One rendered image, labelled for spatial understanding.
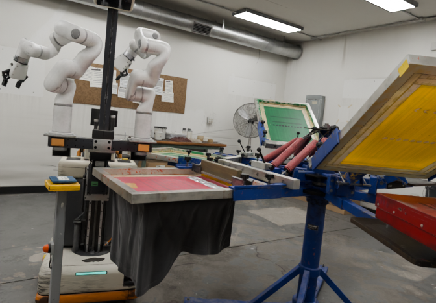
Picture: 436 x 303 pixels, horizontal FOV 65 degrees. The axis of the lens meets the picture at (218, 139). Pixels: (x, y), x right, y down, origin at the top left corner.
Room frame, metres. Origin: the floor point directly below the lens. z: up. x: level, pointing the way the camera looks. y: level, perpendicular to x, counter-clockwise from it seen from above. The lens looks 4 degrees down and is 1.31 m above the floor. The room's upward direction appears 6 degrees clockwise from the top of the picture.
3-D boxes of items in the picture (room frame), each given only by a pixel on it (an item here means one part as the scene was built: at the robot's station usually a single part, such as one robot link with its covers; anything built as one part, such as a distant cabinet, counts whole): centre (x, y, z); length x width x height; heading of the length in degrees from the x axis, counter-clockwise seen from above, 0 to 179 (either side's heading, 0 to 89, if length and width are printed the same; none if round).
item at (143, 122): (2.07, 0.46, 1.21); 0.16 x 0.13 x 0.15; 20
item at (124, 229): (1.59, 0.39, 0.74); 0.45 x 0.03 x 0.43; 34
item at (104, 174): (1.76, 0.14, 0.97); 0.79 x 0.58 x 0.04; 124
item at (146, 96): (2.05, 0.46, 1.37); 0.13 x 0.10 x 0.16; 122
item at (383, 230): (1.69, -0.78, 0.91); 1.34 x 0.40 x 0.08; 4
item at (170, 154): (2.75, 0.09, 1.05); 1.08 x 0.61 x 0.23; 64
